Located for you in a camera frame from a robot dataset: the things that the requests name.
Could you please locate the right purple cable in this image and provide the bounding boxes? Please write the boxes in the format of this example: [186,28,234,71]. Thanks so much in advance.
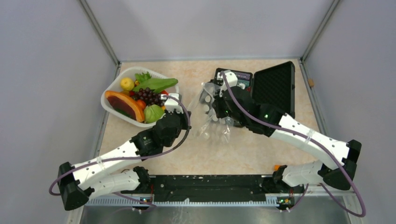
[220,71,367,217]

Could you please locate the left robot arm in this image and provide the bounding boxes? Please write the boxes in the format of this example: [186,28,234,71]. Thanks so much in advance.
[52,112,190,211]

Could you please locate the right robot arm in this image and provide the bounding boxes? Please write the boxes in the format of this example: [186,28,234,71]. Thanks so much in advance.
[212,86,362,192]

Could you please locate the dark red grape bunch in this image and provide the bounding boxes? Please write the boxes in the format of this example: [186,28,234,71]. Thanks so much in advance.
[132,88,164,106]

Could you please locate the green lettuce leaf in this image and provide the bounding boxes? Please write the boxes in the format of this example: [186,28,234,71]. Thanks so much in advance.
[133,72,178,93]

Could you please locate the white plastic basket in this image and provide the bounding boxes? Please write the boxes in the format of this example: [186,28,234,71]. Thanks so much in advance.
[100,66,180,128]

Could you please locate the poker chips in case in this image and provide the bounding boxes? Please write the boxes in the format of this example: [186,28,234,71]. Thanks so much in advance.
[234,71,252,91]

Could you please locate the yellow lemon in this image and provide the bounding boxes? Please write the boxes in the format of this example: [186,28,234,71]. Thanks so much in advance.
[120,77,135,91]

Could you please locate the clear zip top bag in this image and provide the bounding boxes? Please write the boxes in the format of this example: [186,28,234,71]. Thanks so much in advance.
[187,83,233,145]

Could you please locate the black carrying case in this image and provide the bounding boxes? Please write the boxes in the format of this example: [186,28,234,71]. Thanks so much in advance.
[211,61,295,129]

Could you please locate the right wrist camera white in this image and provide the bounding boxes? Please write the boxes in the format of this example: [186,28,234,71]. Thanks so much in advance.
[216,70,238,97]

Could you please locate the green cabbage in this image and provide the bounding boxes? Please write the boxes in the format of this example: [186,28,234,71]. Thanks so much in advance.
[144,105,164,124]

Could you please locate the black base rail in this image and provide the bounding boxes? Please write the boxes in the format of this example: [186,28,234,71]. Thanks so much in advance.
[122,175,305,203]

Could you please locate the papaya slice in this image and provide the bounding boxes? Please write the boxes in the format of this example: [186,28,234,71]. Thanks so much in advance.
[104,91,145,123]

